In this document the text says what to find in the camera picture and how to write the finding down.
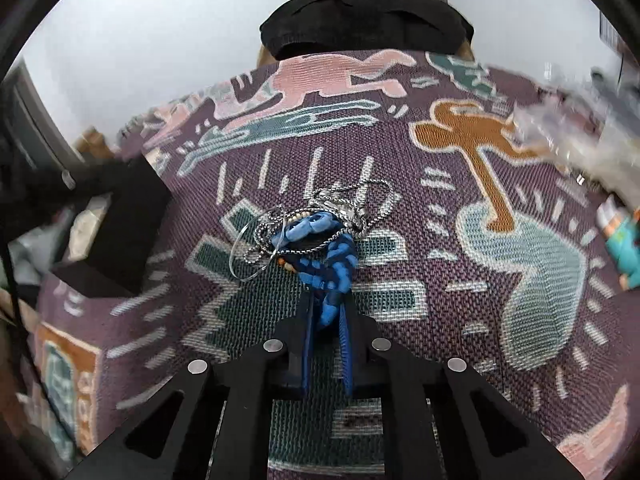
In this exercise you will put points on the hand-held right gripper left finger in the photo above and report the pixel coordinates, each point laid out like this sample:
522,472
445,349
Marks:
305,360

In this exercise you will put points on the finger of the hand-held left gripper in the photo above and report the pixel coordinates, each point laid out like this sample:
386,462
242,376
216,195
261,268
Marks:
75,180

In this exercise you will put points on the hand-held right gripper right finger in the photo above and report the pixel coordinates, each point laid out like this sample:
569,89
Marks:
347,355

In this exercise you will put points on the black box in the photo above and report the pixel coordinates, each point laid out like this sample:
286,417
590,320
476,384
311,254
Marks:
130,230

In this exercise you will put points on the printed blanket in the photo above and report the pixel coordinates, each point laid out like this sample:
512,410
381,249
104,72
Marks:
425,260

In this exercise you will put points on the thin silver bangle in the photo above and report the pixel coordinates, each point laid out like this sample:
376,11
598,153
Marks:
233,255

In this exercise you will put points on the black-haired doll figure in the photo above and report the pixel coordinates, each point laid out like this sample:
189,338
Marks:
625,245

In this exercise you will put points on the clear plastic bag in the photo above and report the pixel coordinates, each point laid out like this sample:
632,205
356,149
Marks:
575,130

